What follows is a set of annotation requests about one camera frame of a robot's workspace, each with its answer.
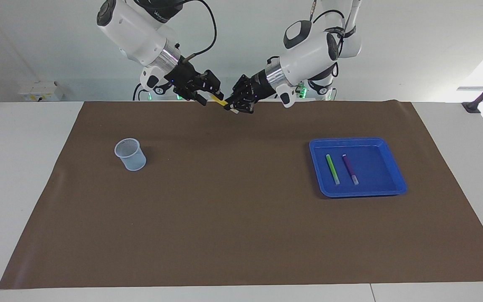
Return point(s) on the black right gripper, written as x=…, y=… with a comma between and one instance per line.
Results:
x=185, y=77

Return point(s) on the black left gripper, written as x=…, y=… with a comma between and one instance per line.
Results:
x=261, y=86

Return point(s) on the yellow pen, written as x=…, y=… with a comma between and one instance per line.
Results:
x=219, y=100

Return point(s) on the green pen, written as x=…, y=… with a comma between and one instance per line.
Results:
x=332, y=167

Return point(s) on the purple pen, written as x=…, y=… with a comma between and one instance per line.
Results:
x=349, y=167

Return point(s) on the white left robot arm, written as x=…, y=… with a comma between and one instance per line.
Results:
x=312, y=50

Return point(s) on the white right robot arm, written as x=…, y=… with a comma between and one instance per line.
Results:
x=136, y=29

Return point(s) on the clear plastic cup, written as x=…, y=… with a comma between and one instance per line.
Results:
x=132, y=161

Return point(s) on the brown table mat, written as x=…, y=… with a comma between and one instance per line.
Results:
x=233, y=218

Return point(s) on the blue plastic tray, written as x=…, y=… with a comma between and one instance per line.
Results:
x=382, y=167

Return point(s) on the white wall socket box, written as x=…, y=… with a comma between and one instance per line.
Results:
x=40, y=91

